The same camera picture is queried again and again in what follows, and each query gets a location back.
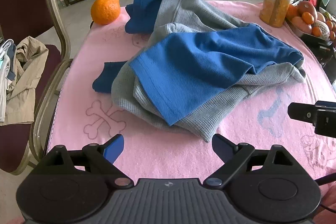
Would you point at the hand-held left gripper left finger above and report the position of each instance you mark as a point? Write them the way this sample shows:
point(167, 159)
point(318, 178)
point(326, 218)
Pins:
point(114, 148)

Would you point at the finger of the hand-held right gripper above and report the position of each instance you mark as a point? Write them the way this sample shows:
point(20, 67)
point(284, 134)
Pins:
point(326, 123)
point(302, 111)

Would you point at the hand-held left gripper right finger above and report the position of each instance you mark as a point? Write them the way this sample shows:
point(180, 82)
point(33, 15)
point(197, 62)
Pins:
point(221, 147)

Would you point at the blue and grey waffle sweatshirt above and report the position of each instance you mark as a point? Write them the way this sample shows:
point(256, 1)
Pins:
point(197, 64)

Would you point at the pink printed towel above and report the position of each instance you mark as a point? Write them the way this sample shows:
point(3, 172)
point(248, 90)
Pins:
point(157, 155)

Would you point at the black fruit bowl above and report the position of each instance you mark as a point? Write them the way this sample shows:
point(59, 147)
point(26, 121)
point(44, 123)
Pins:
point(315, 40)

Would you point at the pile of mixed fruit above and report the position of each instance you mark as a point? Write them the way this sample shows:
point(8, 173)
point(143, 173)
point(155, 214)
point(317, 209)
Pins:
point(305, 18)

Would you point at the beige jacket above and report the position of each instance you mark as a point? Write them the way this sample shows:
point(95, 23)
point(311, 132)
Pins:
point(26, 77)

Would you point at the large orange citrus fruit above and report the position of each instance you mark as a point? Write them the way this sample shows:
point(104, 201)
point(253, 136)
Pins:
point(105, 10)

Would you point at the maroon chair with golden frame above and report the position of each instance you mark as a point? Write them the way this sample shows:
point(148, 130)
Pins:
point(23, 3)

